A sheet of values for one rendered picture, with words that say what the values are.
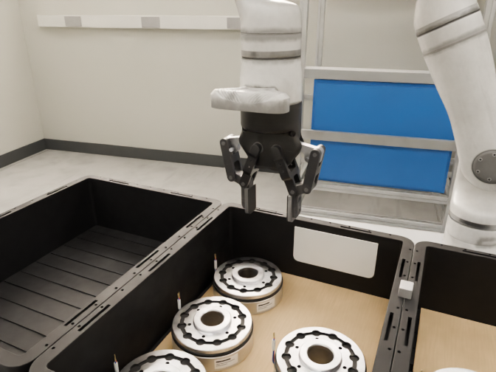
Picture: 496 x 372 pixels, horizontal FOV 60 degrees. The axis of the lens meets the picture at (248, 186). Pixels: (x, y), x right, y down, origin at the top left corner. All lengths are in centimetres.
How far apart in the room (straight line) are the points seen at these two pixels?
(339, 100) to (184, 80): 154
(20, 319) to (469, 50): 74
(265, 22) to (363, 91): 183
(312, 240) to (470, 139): 29
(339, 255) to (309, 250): 5
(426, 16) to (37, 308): 71
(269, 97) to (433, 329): 39
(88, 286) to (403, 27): 273
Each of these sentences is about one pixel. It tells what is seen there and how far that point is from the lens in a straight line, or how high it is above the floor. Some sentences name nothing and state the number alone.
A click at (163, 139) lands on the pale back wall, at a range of 370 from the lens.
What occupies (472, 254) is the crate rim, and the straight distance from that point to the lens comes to 64.
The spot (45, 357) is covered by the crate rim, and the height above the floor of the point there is 93.
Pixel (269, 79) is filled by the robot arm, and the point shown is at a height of 116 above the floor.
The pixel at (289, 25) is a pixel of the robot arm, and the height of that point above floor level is 121.
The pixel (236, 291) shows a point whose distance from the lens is 62.
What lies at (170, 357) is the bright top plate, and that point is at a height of 86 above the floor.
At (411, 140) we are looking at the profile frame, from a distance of 233.
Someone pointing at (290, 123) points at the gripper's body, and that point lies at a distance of 51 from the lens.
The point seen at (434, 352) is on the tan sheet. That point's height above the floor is 83.
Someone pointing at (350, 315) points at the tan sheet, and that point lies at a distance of 64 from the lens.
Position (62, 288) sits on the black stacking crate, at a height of 83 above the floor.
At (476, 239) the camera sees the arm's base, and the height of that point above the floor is 87.
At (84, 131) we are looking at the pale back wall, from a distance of 411.
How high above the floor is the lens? 123
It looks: 23 degrees down
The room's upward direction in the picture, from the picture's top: straight up
